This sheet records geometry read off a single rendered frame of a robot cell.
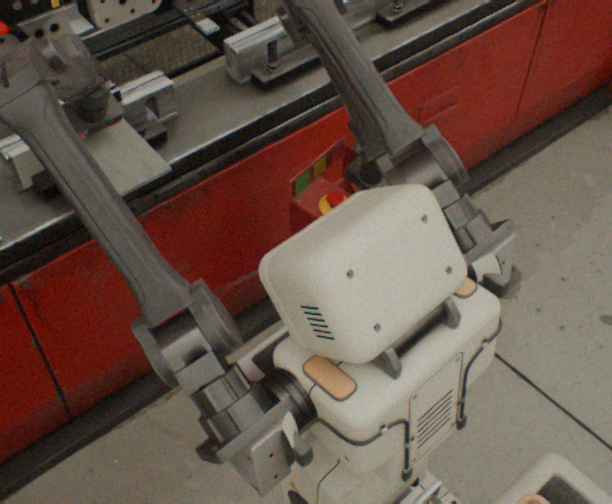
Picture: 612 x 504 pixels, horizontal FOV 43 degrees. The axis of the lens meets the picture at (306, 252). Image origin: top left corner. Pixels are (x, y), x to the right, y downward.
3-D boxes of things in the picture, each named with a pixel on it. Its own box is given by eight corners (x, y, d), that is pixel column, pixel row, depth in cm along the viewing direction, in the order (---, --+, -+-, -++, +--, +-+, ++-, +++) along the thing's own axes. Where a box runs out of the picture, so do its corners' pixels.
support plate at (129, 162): (89, 213, 144) (87, 210, 143) (24, 137, 157) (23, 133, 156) (172, 171, 151) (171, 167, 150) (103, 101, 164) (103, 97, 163)
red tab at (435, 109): (422, 128, 225) (425, 109, 220) (417, 124, 226) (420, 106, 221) (459, 107, 231) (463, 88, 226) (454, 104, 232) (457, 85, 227)
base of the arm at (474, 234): (464, 269, 109) (517, 226, 114) (434, 220, 108) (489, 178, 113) (429, 277, 116) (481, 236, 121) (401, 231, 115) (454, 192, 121)
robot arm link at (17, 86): (-61, 77, 83) (18, 26, 83) (-23, 76, 96) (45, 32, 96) (175, 399, 95) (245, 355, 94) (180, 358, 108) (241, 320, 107)
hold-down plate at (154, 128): (45, 200, 161) (41, 190, 159) (33, 185, 164) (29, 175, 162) (168, 139, 173) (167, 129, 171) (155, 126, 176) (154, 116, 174)
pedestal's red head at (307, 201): (342, 269, 178) (346, 216, 164) (289, 234, 185) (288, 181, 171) (393, 219, 188) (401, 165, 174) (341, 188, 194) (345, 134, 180)
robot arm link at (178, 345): (194, 407, 93) (232, 383, 93) (147, 336, 92) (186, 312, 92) (202, 386, 102) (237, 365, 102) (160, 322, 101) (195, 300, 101)
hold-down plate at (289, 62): (264, 92, 184) (263, 82, 182) (250, 80, 187) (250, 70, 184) (359, 45, 196) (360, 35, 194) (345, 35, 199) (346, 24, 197)
